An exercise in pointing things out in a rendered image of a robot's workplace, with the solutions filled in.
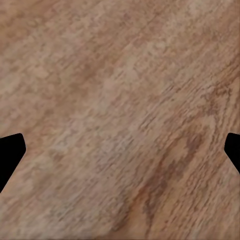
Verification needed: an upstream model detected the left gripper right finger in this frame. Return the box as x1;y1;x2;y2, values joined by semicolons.
224;133;240;172

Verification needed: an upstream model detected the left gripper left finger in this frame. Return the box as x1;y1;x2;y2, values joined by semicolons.
0;133;26;193

